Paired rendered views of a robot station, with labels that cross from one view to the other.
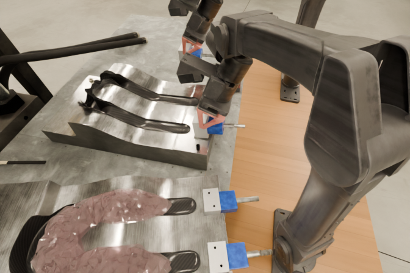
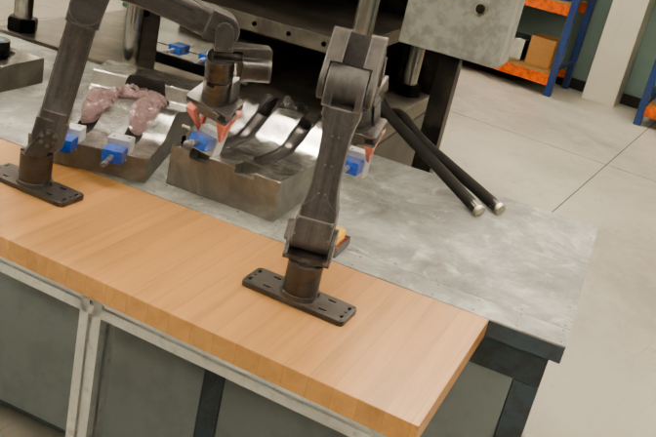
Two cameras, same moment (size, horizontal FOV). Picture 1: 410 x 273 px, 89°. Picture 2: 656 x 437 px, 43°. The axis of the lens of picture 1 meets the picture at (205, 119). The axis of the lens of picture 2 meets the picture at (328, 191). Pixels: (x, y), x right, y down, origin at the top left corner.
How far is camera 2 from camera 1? 1.82 m
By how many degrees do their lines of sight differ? 78
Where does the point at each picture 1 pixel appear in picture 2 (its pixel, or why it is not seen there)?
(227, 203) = (110, 146)
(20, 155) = not seen: hidden behind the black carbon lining
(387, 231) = not seen: outside the picture
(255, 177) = (132, 203)
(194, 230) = (102, 137)
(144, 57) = (426, 205)
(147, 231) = (118, 115)
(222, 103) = (200, 96)
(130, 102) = (275, 129)
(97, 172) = not seen: hidden behind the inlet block
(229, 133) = (213, 210)
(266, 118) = (224, 245)
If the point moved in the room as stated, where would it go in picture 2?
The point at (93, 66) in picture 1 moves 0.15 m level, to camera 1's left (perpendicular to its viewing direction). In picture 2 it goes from (407, 172) to (412, 155)
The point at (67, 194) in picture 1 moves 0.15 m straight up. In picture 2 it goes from (181, 106) to (189, 48)
